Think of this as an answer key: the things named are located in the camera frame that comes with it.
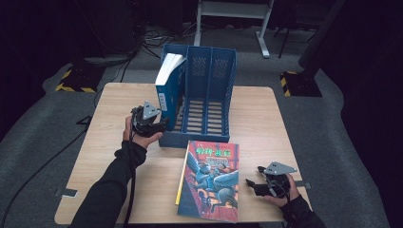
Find person's right hand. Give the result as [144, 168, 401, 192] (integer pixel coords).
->
[263, 174, 300, 208]

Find dark equipment stand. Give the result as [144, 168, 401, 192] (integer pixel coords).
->
[70, 0, 146, 69]

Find tangle of floor cables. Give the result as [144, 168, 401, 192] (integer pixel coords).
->
[139, 22, 203, 61]

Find person's left hand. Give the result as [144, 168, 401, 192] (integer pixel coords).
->
[123, 116, 163, 150]

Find red and blue illustrated book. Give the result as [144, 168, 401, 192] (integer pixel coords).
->
[176, 140, 240, 223]

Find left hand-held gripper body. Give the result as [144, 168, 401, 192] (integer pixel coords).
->
[130, 100, 162, 138]

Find black floor cable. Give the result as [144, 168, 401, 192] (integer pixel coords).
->
[0, 115, 93, 227]

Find white desk frame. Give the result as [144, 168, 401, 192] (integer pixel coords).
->
[193, 0, 276, 60]

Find right hand-held gripper cable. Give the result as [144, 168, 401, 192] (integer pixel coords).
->
[265, 175, 294, 222]

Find blue book with mountain cover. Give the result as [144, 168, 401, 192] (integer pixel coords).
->
[154, 52, 188, 132]

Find black stand pole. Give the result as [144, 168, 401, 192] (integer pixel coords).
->
[297, 0, 348, 79]

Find black and yellow striped base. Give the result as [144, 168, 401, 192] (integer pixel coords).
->
[279, 70, 323, 98]
[54, 65, 106, 94]

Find thin black tripod legs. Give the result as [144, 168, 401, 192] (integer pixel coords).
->
[274, 27, 317, 60]

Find hand-held gripper cable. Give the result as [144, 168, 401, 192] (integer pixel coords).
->
[265, 175, 294, 222]
[123, 105, 141, 228]

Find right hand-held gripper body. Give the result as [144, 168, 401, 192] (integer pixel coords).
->
[258, 161, 298, 199]

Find left hand-held gripper cable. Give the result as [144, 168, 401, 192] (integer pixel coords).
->
[123, 105, 141, 228]

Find blue plastic file rack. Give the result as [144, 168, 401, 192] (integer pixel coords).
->
[157, 43, 239, 149]

